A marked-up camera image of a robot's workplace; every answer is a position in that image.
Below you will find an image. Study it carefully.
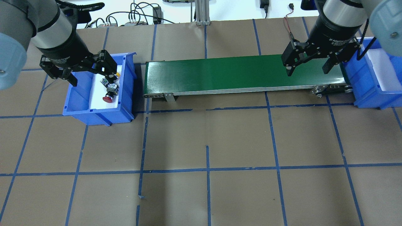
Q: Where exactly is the blue plastic bin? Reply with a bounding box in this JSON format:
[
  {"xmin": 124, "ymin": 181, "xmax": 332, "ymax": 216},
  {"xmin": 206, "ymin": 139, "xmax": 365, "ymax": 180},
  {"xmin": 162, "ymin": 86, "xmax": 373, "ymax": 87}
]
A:
[
  {"xmin": 343, "ymin": 40, "xmax": 402, "ymax": 109},
  {"xmin": 62, "ymin": 52, "xmax": 137, "ymax": 126}
]

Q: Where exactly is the right blue plastic bin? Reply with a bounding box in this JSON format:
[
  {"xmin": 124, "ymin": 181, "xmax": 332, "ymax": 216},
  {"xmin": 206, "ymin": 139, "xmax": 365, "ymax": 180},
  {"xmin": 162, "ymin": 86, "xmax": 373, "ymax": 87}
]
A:
[{"xmin": 343, "ymin": 40, "xmax": 402, "ymax": 109}]

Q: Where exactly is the green conveyor belt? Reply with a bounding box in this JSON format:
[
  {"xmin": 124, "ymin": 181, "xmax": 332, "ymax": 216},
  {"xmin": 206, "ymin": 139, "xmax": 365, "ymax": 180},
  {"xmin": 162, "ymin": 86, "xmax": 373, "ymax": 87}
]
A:
[{"xmin": 143, "ymin": 55, "xmax": 353, "ymax": 101}]

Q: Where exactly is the red mushroom push button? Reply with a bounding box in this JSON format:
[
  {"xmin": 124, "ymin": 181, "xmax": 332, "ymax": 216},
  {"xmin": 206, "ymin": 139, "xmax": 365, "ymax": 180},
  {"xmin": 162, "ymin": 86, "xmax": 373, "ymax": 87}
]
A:
[{"xmin": 102, "ymin": 83, "xmax": 119, "ymax": 103}]

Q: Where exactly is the black power adapter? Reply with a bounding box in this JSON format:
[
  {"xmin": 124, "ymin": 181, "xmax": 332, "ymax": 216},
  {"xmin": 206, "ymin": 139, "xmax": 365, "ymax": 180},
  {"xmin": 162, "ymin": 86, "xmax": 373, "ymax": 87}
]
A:
[{"xmin": 152, "ymin": 6, "xmax": 163, "ymax": 24}]

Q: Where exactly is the white foam pad right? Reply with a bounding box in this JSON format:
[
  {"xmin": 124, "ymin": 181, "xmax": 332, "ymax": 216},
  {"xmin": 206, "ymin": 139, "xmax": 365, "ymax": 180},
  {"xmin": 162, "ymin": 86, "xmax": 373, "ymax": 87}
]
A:
[{"xmin": 366, "ymin": 48, "xmax": 402, "ymax": 91}]

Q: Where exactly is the yellow mushroom push button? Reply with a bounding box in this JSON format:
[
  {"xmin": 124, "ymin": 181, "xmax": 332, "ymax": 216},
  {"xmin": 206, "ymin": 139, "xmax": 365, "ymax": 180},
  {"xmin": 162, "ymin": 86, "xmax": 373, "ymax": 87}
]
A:
[{"xmin": 100, "ymin": 73, "xmax": 120, "ymax": 88}]

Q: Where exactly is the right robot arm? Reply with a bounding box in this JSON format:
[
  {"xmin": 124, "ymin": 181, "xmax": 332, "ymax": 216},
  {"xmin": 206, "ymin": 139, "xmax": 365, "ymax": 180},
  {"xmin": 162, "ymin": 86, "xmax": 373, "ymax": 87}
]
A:
[{"xmin": 281, "ymin": 0, "xmax": 402, "ymax": 76}]

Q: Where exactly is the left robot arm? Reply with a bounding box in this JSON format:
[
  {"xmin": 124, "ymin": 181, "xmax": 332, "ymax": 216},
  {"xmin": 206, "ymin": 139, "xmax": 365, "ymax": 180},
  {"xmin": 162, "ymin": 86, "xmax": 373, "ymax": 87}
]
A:
[{"xmin": 0, "ymin": 0, "xmax": 118, "ymax": 90}]

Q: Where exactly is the left blue plastic bin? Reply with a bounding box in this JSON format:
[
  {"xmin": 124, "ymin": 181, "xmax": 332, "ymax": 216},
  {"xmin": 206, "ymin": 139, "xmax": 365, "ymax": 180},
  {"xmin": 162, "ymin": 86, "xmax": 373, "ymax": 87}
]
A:
[{"xmin": 62, "ymin": 52, "xmax": 137, "ymax": 126}]

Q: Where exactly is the white foam pad left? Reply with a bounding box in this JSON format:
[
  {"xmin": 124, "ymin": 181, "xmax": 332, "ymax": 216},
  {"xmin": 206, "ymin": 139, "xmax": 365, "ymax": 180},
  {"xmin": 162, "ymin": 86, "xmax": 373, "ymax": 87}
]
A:
[{"xmin": 89, "ymin": 74, "xmax": 119, "ymax": 109}]

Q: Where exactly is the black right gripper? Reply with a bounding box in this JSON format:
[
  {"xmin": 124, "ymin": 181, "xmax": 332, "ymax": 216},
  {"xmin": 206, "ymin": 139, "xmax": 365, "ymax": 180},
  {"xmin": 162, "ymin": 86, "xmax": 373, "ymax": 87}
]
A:
[{"xmin": 281, "ymin": 37, "xmax": 361, "ymax": 76}]

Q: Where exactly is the white foam pad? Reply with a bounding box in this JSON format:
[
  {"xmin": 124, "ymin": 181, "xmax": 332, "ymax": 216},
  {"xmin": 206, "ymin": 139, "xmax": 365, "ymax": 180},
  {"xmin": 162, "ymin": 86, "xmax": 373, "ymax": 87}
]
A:
[
  {"xmin": 366, "ymin": 48, "xmax": 402, "ymax": 91},
  {"xmin": 89, "ymin": 74, "xmax": 119, "ymax": 109}
]

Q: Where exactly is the red black wire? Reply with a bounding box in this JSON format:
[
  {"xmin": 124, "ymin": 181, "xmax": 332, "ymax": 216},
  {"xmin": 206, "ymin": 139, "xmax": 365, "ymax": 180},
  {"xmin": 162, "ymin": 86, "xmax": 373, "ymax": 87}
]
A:
[{"xmin": 284, "ymin": 4, "xmax": 295, "ymax": 40}]

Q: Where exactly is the aluminium profile post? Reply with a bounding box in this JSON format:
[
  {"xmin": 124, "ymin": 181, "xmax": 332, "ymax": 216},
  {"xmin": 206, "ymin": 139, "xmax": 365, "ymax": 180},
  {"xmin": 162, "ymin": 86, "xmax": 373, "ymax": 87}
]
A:
[{"xmin": 195, "ymin": 0, "xmax": 211, "ymax": 26}]

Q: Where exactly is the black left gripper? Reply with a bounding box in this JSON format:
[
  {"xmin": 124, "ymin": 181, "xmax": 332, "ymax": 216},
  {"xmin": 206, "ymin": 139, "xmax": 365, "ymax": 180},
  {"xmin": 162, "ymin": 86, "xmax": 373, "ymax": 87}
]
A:
[{"xmin": 39, "ymin": 50, "xmax": 117, "ymax": 87}]

